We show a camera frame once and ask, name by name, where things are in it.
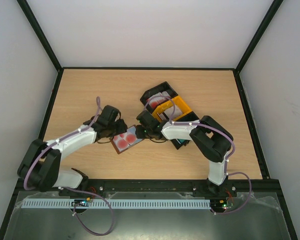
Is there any red white credit card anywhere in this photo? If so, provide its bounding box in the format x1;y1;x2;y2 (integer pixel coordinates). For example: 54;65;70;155
121;126;142;146
113;134;129;153

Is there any brown leather card holder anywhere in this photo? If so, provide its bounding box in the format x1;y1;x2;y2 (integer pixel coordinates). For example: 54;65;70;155
110;125;144;155

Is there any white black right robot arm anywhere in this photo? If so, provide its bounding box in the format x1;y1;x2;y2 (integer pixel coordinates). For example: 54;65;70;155
136;110;235;196

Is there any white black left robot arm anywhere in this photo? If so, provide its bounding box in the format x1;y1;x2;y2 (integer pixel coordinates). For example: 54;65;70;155
17;105;128;192

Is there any red white card stack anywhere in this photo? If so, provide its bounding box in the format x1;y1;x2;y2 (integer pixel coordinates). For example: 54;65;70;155
146;91;171;110

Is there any yellow middle tray compartment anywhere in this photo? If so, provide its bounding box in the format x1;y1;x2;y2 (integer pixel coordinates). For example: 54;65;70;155
152;96;192;122

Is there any black right tray compartment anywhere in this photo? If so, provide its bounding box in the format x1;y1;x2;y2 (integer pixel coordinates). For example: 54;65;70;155
170;111;199;150

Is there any black tray compartment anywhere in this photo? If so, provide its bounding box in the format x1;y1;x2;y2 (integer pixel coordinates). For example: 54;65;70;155
170;111;199;150
140;81;178;113

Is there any black left tray compartment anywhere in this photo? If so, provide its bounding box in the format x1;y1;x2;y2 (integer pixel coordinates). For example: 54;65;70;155
140;81;178;113

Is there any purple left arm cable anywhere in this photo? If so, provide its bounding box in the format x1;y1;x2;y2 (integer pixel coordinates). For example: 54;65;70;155
23;96;115;236

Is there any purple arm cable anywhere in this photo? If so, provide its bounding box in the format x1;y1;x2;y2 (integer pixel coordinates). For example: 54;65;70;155
23;96;115;236
143;96;253;216

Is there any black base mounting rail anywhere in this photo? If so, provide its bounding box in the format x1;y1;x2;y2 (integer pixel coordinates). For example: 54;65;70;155
58;178;238;198

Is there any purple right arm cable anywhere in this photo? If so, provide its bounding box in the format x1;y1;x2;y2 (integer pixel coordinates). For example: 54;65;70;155
143;96;253;216

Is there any black metal cage frame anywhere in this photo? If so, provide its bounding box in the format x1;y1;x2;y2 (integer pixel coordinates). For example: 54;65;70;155
0;0;298;240

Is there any light blue slotted cable duct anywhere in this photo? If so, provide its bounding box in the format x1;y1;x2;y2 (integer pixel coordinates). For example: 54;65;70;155
21;198;211;210

